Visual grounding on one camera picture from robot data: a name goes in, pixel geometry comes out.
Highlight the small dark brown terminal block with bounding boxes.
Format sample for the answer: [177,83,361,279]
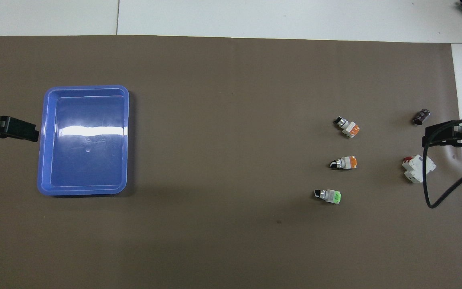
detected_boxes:
[413,108,432,125]

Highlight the selector switch with green block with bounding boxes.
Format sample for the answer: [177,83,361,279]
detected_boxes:
[314,189,342,204]

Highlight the white red circuit breaker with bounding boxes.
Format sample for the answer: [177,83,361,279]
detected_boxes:
[402,155,437,184]

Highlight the brown paper table mat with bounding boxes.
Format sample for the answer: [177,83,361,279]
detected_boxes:
[0,35,462,289]

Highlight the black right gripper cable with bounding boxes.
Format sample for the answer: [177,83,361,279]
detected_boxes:
[422,116,462,209]

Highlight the blue plastic tray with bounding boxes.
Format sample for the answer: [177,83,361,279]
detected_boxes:
[37,85,130,196]

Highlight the selector switch with orange block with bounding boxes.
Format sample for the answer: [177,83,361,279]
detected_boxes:
[333,116,361,138]
[329,156,358,170]

